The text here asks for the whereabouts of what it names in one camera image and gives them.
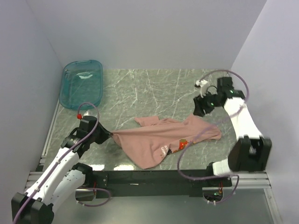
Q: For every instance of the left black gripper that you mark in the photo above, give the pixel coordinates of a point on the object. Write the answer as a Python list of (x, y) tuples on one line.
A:
[(105, 134)]

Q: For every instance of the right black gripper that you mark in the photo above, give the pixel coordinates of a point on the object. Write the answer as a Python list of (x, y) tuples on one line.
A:
[(199, 98)]

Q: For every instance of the pink printed t shirt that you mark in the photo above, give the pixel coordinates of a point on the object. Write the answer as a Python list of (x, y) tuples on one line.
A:
[(148, 145)]

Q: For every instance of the teal plastic bin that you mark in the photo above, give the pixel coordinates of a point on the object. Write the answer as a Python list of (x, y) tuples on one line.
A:
[(82, 81)]

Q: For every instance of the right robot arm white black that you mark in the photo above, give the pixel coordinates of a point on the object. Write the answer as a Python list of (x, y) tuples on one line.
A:
[(251, 150)]

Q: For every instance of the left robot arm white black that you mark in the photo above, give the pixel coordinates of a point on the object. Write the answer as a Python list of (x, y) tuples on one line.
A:
[(63, 176)]

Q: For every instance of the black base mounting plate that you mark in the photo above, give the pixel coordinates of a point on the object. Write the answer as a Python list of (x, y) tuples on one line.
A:
[(151, 183)]

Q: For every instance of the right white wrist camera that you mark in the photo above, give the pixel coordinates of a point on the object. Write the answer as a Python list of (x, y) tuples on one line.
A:
[(202, 85)]

